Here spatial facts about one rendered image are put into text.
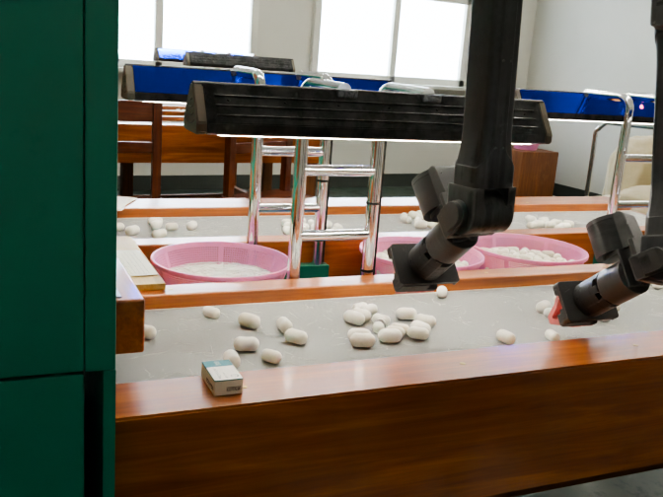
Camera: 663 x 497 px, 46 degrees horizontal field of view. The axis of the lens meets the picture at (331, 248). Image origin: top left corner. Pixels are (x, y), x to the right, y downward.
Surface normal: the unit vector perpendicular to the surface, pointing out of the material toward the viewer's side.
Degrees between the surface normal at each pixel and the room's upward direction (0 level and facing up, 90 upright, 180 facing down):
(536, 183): 90
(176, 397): 0
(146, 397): 0
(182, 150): 90
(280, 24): 90
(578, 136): 90
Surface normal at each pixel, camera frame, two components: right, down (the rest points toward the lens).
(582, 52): -0.88, 0.05
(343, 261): 0.40, 0.25
